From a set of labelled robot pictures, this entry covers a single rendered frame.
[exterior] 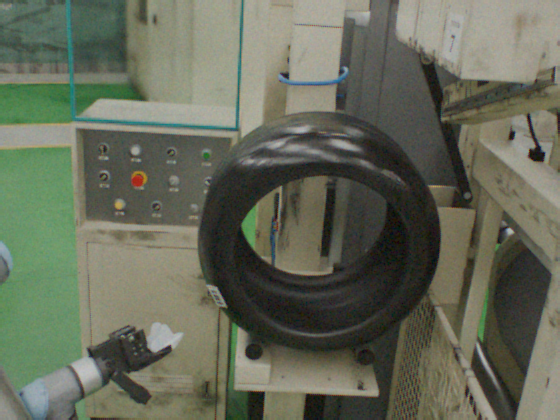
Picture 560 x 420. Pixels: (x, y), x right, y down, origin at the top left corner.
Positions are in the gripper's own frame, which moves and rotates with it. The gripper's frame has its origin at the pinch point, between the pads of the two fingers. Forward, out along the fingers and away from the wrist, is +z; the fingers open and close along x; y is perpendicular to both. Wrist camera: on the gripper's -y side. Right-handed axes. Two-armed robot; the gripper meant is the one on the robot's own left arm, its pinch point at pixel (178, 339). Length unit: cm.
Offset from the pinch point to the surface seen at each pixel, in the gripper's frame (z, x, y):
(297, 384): 26.3, -2.4, -24.8
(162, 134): 46, 65, 43
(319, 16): 61, -5, 63
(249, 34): 244, 256, 89
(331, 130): 38, -25, 36
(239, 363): 15.4, 3.8, -14.6
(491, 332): 113, 1, -51
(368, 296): 55, -5, -12
